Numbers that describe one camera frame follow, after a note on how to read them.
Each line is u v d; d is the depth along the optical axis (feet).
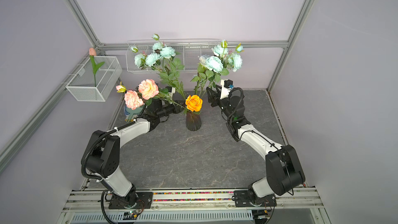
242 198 2.43
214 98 2.26
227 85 2.11
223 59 2.15
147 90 1.90
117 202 2.31
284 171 1.42
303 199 2.46
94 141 1.62
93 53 2.78
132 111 3.56
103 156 1.54
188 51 3.14
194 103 2.15
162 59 2.38
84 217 2.32
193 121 3.14
